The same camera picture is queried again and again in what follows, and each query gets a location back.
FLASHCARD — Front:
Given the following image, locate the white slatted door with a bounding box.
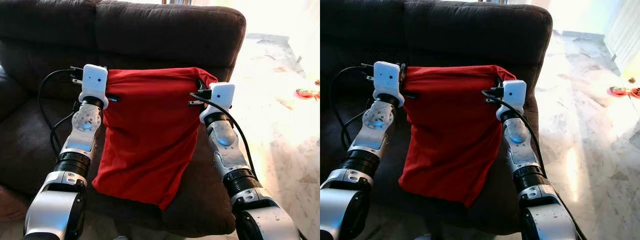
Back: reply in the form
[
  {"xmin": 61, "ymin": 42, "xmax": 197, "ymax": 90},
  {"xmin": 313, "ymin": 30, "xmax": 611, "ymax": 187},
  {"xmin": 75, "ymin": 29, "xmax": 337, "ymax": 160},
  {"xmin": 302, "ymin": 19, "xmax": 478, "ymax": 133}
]
[{"xmin": 602, "ymin": 0, "xmax": 640, "ymax": 76}]

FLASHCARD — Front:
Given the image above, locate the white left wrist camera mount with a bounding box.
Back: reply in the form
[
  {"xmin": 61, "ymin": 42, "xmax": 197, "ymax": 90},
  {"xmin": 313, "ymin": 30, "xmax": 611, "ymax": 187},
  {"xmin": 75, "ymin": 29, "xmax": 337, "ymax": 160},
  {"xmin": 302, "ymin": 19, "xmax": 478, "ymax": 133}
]
[
  {"xmin": 80, "ymin": 64, "xmax": 109, "ymax": 110},
  {"xmin": 372, "ymin": 61, "xmax": 405, "ymax": 108}
]

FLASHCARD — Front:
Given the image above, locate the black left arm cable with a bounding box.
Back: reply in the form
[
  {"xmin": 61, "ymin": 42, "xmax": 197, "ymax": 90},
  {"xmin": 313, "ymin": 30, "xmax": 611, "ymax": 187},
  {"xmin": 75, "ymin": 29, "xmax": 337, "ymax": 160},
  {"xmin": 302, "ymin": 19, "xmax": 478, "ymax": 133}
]
[
  {"xmin": 38, "ymin": 66, "xmax": 83, "ymax": 156},
  {"xmin": 330, "ymin": 64, "xmax": 376, "ymax": 151}
]

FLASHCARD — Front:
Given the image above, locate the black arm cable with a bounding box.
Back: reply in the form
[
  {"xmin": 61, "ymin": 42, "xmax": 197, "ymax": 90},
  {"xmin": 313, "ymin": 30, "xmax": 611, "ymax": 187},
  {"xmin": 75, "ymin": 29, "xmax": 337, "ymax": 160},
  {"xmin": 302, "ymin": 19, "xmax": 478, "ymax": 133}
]
[
  {"xmin": 481, "ymin": 90, "xmax": 588, "ymax": 240},
  {"xmin": 191, "ymin": 92, "xmax": 258, "ymax": 181},
  {"xmin": 38, "ymin": 66, "xmax": 83, "ymax": 156},
  {"xmin": 330, "ymin": 64, "xmax": 376, "ymax": 151}
]

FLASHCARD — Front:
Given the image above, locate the brown fabric sofa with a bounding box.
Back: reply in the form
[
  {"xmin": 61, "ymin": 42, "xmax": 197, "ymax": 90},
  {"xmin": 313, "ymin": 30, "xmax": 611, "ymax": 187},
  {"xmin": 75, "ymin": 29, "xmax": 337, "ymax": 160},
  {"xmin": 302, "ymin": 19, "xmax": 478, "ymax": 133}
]
[
  {"xmin": 320, "ymin": 0, "xmax": 553, "ymax": 236},
  {"xmin": 0, "ymin": 0, "xmax": 247, "ymax": 238}
]

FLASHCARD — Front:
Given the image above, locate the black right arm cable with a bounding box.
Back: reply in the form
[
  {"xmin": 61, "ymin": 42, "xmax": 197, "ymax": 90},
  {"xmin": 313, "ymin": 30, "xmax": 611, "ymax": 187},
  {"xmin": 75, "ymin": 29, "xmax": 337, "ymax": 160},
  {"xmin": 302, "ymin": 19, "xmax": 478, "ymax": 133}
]
[
  {"xmin": 191, "ymin": 92, "xmax": 258, "ymax": 181},
  {"xmin": 481, "ymin": 90, "xmax": 588, "ymax": 240}
]

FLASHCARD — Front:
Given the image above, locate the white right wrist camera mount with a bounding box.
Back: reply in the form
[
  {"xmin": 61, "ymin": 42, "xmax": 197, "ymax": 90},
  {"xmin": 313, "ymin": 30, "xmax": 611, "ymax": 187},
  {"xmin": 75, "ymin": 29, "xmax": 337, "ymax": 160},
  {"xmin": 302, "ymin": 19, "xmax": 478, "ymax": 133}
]
[
  {"xmin": 496, "ymin": 80, "xmax": 527, "ymax": 121},
  {"xmin": 200, "ymin": 82, "xmax": 236, "ymax": 123}
]

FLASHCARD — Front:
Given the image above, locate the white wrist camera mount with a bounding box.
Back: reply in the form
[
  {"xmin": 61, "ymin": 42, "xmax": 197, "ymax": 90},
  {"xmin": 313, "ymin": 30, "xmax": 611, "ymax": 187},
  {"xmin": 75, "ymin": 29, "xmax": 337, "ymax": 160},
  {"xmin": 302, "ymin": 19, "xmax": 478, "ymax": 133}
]
[
  {"xmin": 372, "ymin": 61, "xmax": 405, "ymax": 108},
  {"xmin": 200, "ymin": 82, "xmax": 236, "ymax": 123},
  {"xmin": 496, "ymin": 80, "xmax": 527, "ymax": 121},
  {"xmin": 80, "ymin": 64, "xmax": 109, "ymax": 110}
]

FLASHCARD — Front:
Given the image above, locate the red floor item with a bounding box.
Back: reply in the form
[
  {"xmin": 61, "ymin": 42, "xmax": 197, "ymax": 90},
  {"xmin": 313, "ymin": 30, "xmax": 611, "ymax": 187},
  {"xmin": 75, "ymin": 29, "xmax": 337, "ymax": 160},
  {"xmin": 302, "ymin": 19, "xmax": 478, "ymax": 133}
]
[
  {"xmin": 295, "ymin": 88, "xmax": 321, "ymax": 100},
  {"xmin": 608, "ymin": 86, "xmax": 640, "ymax": 99}
]

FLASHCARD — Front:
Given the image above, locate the red pillow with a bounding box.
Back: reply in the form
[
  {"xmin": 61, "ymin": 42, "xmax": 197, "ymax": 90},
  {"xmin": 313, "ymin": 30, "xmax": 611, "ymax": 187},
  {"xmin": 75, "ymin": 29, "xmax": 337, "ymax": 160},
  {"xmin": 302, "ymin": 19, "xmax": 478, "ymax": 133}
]
[
  {"xmin": 91, "ymin": 67, "xmax": 219, "ymax": 211},
  {"xmin": 398, "ymin": 65, "xmax": 517, "ymax": 208}
]

